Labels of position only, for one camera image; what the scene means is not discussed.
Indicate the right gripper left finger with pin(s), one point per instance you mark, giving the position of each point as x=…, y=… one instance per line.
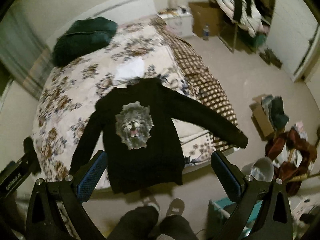
x=44, y=220

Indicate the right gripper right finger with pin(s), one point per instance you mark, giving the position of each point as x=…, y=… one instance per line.
x=274, y=220

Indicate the black lion print sweater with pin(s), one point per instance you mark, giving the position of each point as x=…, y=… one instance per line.
x=136, y=124

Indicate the brown clothes pile on floor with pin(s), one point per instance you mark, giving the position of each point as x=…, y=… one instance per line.
x=292, y=156

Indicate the cardboard box with clothes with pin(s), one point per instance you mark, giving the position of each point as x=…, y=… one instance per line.
x=268, y=116

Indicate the pile of clothes on chair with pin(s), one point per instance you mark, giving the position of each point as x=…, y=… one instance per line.
x=245, y=14

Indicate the grey bucket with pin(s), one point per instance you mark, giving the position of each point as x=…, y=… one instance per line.
x=262, y=169

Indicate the floral bed blanket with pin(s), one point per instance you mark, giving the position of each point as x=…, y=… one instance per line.
x=71, y=92

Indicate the person's legs and slippers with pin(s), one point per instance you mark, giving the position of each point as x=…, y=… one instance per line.
x=142, y=222

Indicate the grey striped curtain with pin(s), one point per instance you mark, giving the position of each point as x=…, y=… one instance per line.
x=27, y=58

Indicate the dark green pillow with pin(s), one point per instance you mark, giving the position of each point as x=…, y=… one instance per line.
x=82, y=38

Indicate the white folded cloth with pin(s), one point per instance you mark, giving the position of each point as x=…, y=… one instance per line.
x=129, y=70

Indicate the brown checkered blanket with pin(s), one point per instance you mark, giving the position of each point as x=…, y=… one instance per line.
x=201, y=83

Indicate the white wardrobe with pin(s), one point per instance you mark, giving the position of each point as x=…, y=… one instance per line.
x=293, y=36

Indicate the white bed headboard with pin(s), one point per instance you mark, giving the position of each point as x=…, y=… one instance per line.
x=119, y=11

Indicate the plastic water bottle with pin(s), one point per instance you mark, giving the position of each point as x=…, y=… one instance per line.
x=205, y=32

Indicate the white nightstand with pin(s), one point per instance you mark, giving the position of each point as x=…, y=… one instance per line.
x=179, y=22

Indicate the cardboard box by wall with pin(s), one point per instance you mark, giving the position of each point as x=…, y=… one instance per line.
x=206, y=14

